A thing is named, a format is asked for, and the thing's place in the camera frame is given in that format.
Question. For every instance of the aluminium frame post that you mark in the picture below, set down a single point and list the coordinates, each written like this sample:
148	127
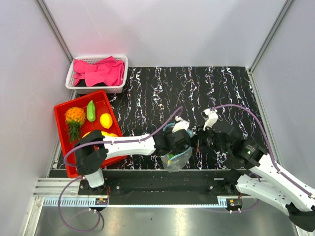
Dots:
54	29
271	34

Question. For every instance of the red plastic bin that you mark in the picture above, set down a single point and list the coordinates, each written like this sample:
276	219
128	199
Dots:
102	105

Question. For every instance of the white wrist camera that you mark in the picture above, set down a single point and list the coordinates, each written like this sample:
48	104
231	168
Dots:
210	118
180	124

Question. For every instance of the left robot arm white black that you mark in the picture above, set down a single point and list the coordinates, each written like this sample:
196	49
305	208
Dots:
92	150

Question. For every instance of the orange fake carrot piece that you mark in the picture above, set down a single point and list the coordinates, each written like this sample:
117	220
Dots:
74	118

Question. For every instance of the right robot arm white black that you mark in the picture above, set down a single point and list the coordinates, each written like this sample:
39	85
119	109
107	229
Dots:
252	172

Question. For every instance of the yellow fake banana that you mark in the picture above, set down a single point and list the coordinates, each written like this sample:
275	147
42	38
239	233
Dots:
102	132

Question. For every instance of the pink cloth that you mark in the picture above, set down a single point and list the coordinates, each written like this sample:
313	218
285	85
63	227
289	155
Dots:
108	71

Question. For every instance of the yellow fake lemon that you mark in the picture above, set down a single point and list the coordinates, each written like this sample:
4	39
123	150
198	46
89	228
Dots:
106	120

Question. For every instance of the yellow orange fake mango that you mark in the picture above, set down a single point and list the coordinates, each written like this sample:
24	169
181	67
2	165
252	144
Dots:
110	134

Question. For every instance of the clear zip top bag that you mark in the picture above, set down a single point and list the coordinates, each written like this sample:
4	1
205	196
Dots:
179	160

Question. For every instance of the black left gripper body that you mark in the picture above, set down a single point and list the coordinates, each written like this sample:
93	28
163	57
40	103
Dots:
177	149

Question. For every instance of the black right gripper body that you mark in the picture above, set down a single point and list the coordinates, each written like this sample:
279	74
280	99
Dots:
206	139

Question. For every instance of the white plastic basket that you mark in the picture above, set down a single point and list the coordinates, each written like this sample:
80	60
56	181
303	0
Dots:
82	89

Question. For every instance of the aluminium frame post left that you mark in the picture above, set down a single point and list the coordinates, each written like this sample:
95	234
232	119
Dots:
54	29

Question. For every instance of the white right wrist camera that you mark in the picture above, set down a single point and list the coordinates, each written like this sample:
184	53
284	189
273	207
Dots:
210	118

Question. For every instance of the green fake cucumber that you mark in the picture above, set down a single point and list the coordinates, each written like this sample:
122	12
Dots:
91	111

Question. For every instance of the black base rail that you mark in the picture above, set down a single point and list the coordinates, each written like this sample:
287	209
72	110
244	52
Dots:
123	182

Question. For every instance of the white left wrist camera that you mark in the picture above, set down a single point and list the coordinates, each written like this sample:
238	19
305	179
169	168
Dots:
180	124

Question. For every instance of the aluminium frame post right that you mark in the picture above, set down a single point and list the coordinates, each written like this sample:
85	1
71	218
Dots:
271	34

